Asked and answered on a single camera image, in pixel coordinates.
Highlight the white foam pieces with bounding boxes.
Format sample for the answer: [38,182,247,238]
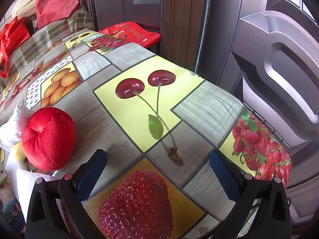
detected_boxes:
[11,0,40,21]

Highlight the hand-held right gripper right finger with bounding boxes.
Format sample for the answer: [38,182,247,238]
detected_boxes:
[209,150,292,239]

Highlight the pink-red fabric bag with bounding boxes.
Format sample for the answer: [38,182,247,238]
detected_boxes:
[35,0,81,30]

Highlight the red printed bag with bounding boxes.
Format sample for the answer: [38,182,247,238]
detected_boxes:
[98,21,161,49]

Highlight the red handbag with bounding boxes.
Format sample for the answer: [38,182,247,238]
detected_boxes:
[0,16,32,79]

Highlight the red plush apple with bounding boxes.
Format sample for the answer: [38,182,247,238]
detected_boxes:
[22,107,76,171]

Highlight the white socks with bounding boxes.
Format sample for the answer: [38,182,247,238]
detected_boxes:
[0,99,34,145]

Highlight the brown panelled door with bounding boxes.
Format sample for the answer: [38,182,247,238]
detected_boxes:
[77,0,208,72]
[194,0,319,229]

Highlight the plaid cloth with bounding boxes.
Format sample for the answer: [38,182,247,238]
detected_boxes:
[0,6,96,90]

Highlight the white tray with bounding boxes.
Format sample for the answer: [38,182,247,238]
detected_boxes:
[5,152,60,226]

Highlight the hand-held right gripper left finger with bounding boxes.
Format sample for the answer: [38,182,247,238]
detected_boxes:
[26,149,108,239]

